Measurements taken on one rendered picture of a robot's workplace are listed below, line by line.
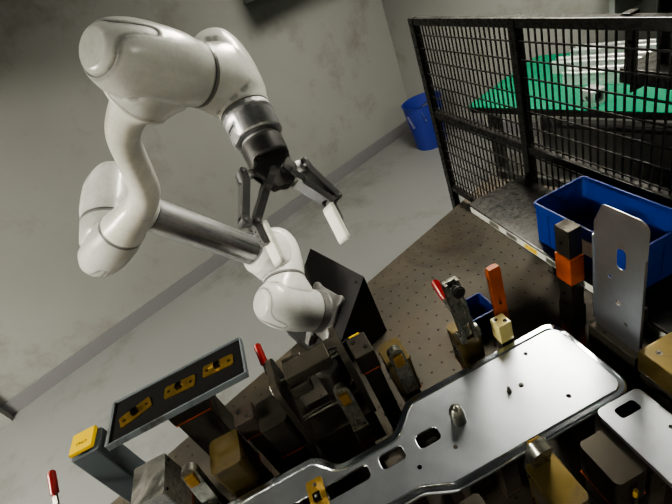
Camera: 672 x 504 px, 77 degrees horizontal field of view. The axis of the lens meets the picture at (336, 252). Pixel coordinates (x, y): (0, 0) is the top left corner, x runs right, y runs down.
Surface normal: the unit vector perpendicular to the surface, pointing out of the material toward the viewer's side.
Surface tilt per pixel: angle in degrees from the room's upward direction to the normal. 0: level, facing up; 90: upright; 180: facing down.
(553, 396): 0
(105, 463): 90
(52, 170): 90
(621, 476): 0
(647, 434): 0
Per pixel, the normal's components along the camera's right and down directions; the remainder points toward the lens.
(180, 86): 0.63, 0.73
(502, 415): -0.35, -0.76
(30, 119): 0.58, 0.28
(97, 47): -0.44, 0.05
